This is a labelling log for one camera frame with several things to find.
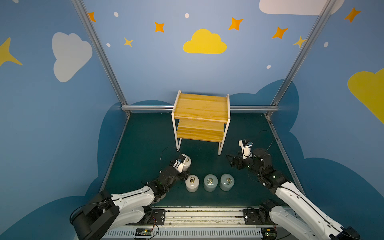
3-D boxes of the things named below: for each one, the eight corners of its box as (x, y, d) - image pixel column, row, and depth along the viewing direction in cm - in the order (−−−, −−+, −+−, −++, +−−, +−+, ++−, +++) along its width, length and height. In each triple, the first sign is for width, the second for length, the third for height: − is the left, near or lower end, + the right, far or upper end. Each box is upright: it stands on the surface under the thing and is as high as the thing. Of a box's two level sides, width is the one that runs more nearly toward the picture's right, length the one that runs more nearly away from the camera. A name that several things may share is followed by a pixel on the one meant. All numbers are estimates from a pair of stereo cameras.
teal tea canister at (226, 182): (220, 191, 84) (222, 186, 78) (218, 178, 88) (220, 173, 82) (232, 191, 84) (235, 186, 78) (230, 178, 88) (233, 173, 82)
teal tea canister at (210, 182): (204, 191, 84) (205, 187, 77) (203, 179, 88) (204, 173, 82) (216, 191, 84) (218, 187, 78) (215, 179, 89) (217, 173, 82)
